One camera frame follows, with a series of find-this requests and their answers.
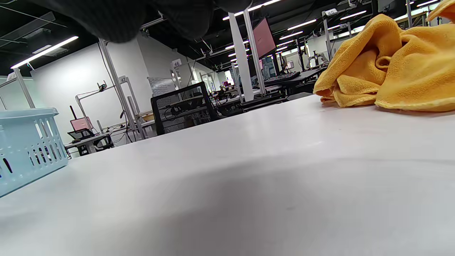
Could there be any black keyboard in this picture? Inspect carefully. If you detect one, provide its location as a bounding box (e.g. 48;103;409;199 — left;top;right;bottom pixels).
265;72;301;83

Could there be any white metal frame post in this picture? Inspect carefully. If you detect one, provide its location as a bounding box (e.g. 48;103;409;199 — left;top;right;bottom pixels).
98;38;147;140

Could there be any ceiling light strip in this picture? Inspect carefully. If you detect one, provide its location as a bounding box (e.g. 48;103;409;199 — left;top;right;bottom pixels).
11;36;79;69

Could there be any black mesh office chair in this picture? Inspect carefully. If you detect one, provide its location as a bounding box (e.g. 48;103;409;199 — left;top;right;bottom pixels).
150;81;219;136

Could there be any yellow square towel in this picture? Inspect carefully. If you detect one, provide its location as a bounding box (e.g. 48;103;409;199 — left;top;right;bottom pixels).
375;24;455;113
314;14;406;108
427;0;455;22

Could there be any person's right hand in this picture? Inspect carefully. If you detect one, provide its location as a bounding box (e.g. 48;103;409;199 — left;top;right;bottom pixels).
30;0;253;43

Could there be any large pink screen monitor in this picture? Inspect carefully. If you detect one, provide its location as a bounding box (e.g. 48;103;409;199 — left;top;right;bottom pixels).
252;18;277;59

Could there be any light blue plastic basket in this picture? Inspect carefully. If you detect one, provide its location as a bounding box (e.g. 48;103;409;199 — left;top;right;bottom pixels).
0;108;69;198

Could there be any pink screen laptop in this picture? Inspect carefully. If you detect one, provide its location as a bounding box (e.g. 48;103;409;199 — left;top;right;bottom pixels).
69;117;95;140

